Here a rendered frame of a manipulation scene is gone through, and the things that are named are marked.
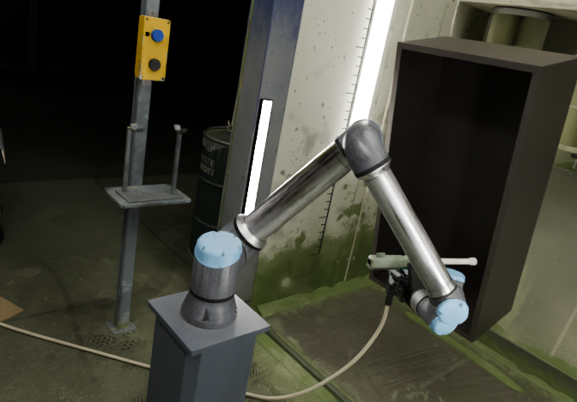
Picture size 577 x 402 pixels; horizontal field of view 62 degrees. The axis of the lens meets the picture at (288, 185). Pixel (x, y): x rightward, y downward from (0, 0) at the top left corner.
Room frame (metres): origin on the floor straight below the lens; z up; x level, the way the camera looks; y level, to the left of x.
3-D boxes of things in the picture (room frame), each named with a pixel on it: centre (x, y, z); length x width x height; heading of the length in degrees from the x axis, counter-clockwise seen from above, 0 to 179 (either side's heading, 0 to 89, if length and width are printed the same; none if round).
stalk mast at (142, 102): (2.14, 0.72, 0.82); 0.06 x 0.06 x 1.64; 43
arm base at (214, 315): (1.43, 0.19, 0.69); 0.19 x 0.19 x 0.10
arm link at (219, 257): (1.44, 0.18, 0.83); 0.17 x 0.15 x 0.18; 170
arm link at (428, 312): (1.48, -0.58, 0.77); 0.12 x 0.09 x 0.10; 20
